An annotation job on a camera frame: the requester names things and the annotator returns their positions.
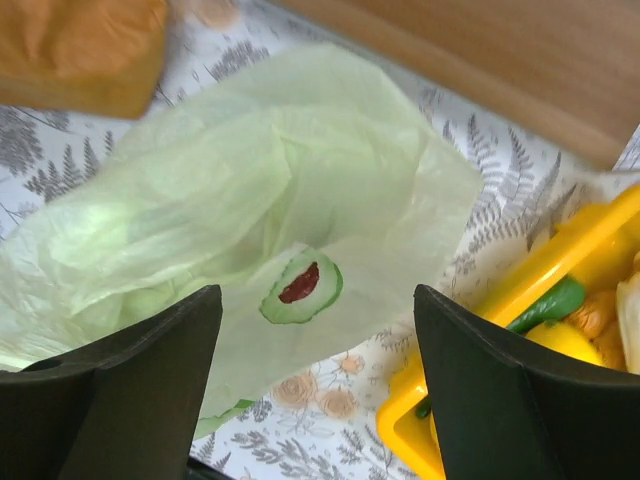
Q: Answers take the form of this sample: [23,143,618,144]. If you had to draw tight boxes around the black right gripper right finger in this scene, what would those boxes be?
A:
[414,285,639,479]

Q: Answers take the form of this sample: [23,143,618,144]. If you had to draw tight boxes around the brown tote bag black straps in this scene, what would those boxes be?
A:
[0,0,169,120]

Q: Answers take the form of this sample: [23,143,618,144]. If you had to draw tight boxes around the yellow toy lemon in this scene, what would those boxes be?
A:
[525,322,605,367]

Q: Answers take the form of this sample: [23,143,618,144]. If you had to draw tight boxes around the floral patterned table mat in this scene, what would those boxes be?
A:
[1,1,639,479]

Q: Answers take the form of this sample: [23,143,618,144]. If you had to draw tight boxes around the dark green toy chili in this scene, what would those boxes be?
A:
[414,277,586,420]

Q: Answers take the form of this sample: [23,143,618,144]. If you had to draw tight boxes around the light green plastic bag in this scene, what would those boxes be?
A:
[1,43,483,437]

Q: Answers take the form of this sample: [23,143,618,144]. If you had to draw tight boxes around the white toy leek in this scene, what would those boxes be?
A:
[616,272,640,374]

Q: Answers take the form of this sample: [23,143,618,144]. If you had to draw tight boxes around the yellow plastic bin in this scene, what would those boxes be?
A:
[377,184,639,479]

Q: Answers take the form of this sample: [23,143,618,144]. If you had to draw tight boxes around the wire and wood shelf rack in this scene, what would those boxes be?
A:
[269,0,640,171]

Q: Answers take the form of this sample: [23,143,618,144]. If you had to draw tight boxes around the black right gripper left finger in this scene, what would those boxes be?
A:
[1,286,223,479]

